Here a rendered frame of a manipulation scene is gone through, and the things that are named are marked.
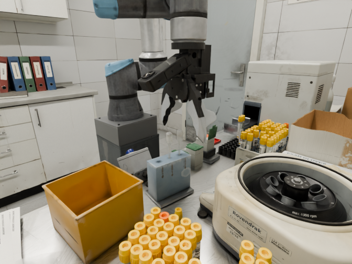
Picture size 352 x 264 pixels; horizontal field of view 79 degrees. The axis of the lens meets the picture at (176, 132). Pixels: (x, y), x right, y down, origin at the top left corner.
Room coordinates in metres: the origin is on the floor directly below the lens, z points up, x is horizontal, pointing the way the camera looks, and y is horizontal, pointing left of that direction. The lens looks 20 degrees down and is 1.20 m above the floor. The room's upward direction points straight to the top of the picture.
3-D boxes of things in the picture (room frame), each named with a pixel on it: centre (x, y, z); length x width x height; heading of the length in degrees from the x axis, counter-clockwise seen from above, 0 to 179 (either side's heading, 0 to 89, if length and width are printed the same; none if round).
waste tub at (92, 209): (0.34, 0.16, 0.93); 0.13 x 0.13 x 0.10; 50
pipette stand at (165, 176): (0.45, 0.02, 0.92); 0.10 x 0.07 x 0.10; 127
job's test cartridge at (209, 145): (0.65, -0.10, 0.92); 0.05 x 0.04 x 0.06; 46
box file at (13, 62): (1.99, 1.47, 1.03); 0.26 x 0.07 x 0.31; 45
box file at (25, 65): (2.05, 1.41, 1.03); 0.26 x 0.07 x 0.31; 45
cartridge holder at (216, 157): (0.65, -0.10, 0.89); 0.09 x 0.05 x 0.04; 46
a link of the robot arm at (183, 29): (0.48, -0.02, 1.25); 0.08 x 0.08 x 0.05
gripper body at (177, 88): (0.48, -0.03, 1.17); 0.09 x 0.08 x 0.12; 127
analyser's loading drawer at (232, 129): (0.89, -0.30, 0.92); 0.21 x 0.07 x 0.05; 135
